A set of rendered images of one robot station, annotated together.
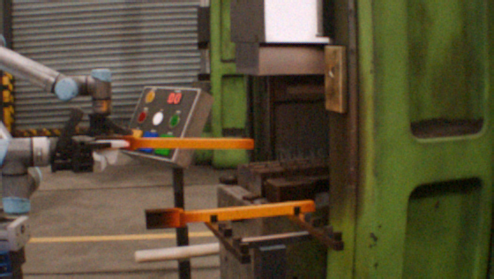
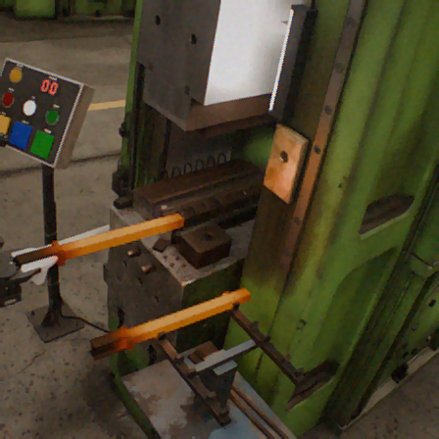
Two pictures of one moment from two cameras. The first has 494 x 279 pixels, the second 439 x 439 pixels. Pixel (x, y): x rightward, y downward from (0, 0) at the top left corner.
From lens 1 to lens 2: 0.95 m
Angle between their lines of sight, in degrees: 35
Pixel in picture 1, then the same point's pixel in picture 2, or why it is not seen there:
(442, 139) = (379, 228)
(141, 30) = not seen: outside the picture
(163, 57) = not seen: outside the picture
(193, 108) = (75, 106)
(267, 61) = (196, 116)
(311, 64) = (239, 111)
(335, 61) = (292, 151)
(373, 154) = (322, 261)
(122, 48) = not seen: outside the picture
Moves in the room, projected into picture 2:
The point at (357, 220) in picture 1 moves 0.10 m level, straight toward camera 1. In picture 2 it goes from (283, 296) to (292, 323)
